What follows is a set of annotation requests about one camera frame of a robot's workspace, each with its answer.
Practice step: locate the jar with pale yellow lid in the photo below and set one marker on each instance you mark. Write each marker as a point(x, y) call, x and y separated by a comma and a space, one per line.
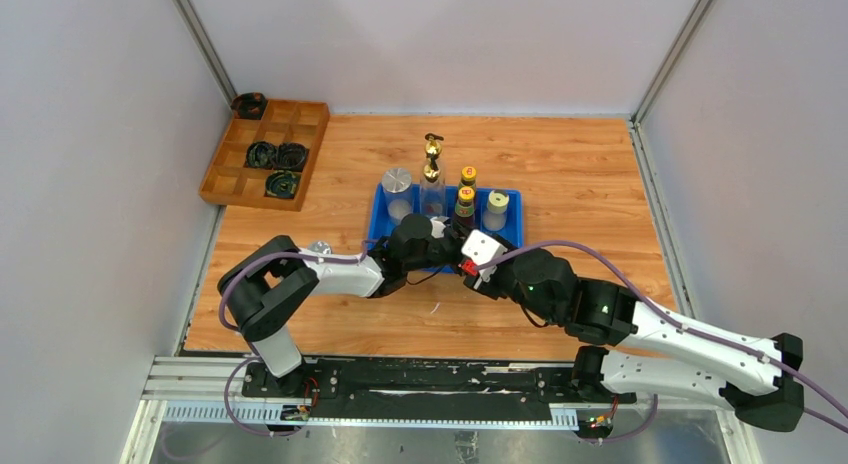
point(495, 213)

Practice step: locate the red label sauce bottle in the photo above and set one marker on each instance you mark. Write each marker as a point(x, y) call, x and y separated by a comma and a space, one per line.
point(468, 177)

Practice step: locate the jar with silver lid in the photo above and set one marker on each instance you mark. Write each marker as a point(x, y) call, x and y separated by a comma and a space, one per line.
point(396, 186)

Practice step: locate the green label sauce bottle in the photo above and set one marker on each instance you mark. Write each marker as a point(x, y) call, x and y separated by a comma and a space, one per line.
point(464, 209)

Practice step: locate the wooden compartment tray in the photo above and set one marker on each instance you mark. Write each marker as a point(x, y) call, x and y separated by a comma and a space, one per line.
point(229, 182)

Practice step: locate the white bead jar blue label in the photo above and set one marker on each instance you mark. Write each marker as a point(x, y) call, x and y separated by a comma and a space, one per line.
point(320, 247)

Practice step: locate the dark coiled roll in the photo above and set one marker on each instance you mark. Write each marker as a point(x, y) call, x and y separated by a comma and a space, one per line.
point(261, 155)
point(282, 184)
point(291, 156)

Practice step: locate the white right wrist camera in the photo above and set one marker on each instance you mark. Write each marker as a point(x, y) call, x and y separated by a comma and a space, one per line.
point(478, 249)

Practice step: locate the aluminium frame rail front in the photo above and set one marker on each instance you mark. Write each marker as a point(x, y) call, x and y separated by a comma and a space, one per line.
point(191, 412)

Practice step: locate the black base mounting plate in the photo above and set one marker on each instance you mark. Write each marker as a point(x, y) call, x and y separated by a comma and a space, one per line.
point(409, 389)

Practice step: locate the dark coiled roll upper right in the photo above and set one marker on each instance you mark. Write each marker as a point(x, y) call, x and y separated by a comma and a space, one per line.
point(291, 156)

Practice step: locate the glass bottle with brown sauce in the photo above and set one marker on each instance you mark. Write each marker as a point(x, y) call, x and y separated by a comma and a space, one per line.
point(433, 150)

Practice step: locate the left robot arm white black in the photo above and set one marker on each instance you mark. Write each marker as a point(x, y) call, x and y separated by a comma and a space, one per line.
point(261, 294)

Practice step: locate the blue plastic divided bin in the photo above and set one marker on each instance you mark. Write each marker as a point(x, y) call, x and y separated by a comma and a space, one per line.
point(404, 237)

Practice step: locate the dark coiled roll upper left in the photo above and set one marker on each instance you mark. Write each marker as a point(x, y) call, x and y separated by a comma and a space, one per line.
point(261, 155)

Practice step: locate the clear glass oil bottle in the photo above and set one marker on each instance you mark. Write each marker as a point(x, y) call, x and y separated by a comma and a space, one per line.
point(432, 192)

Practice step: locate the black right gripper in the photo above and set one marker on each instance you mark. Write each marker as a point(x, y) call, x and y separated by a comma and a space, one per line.
point(490, 287)

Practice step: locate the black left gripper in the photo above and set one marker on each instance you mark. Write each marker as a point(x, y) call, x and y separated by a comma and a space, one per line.
point(456, 242)

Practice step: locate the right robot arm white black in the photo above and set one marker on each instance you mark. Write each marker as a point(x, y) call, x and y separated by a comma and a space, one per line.
point(633, 344)

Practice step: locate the dark coiled roll lower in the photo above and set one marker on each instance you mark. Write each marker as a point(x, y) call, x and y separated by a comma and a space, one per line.
point(282, 184)

